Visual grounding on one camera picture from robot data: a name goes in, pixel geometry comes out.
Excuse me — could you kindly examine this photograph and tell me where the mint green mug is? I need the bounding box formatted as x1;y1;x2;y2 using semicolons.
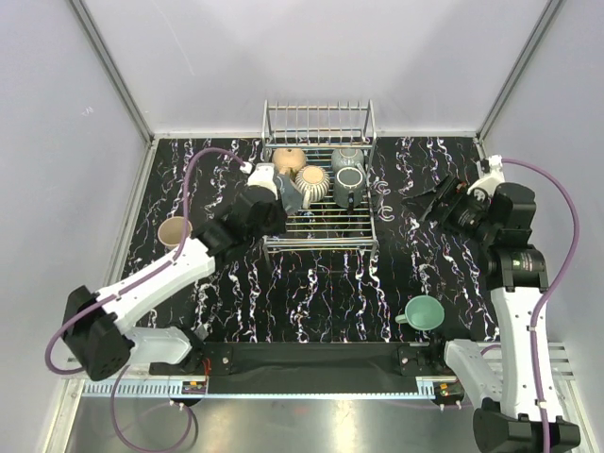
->
394;294;445;331

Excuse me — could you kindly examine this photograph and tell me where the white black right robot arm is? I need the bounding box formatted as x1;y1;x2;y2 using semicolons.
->
403;176;580;452

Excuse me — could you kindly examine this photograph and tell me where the beige tall tumbler cup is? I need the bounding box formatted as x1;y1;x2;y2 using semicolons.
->
158;216;193;250

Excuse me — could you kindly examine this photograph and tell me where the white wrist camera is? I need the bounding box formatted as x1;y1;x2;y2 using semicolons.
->
240;162;278;198
468;155;505;201

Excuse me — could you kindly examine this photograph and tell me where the grey ribbed ceramic mug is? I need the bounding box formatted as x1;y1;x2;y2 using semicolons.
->
295;165;330;209

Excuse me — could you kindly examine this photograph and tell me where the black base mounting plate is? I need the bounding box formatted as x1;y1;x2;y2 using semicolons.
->
151;343;452;377

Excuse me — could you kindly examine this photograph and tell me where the tan round ceramic mug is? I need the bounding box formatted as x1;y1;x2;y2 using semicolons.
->
272;148;307;178

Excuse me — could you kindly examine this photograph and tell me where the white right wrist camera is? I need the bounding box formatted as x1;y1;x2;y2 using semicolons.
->
468;155;505;201

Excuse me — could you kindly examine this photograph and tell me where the lower right horseshoe hook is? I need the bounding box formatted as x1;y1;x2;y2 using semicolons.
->
377;205;395;222

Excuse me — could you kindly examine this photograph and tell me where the aluminium slotted rail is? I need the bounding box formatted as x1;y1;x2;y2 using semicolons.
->
83;377;435;400

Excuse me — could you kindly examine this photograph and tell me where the silver wire dish rack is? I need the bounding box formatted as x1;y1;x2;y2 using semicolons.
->
261;101;378;257

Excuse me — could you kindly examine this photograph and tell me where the grey speckled ceramic mug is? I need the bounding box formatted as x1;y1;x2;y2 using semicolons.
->
331;148;364;174

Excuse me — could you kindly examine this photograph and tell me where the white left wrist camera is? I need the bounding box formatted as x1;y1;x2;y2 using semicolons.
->
240;162;278;198

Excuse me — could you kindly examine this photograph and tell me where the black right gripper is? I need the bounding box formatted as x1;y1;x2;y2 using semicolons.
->
400;175;499;246

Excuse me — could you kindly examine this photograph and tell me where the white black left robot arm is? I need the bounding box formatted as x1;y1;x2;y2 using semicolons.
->
60;185;286;381

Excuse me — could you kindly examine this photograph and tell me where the dark green glass cup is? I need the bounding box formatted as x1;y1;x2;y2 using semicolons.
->
333;167;365;210

